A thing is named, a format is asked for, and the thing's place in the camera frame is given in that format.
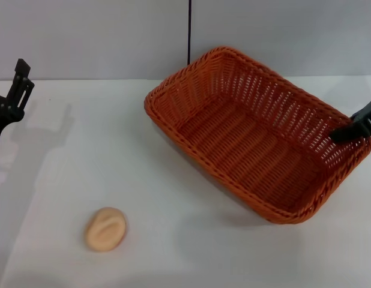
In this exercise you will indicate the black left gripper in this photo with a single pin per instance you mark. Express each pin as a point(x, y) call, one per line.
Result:
point(0, 115)

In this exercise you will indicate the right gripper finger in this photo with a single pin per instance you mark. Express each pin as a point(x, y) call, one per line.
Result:
point(358, 127)

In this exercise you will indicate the orange woven plastic basket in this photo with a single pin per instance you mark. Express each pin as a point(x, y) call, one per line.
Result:
point(233, 150)

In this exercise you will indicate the beige bread roll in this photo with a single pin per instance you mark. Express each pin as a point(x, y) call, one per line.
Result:
point(105, 229)

